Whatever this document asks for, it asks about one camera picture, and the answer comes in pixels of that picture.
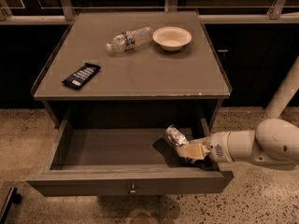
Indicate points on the clear plastic water bottle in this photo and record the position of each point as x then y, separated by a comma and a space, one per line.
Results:
130, 39

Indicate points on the grey cabinet table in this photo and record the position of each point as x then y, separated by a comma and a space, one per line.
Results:
145, 73

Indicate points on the open grey top drawer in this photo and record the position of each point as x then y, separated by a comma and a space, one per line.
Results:
106, 162

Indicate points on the metal railing frame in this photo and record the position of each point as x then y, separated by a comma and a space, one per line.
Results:
209, 11

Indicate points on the metal drawer knob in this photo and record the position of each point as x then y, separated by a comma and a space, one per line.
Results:
132, 191

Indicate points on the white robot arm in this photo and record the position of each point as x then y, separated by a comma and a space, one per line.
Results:
273, 142

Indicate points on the silver blue redbull can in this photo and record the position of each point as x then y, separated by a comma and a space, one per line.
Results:
174, 137

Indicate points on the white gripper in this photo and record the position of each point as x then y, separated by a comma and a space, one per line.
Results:
219, 147

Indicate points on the white bowl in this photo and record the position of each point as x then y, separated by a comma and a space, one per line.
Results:
172, 38

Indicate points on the black object at floor edge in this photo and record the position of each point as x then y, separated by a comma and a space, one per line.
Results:
12, 197

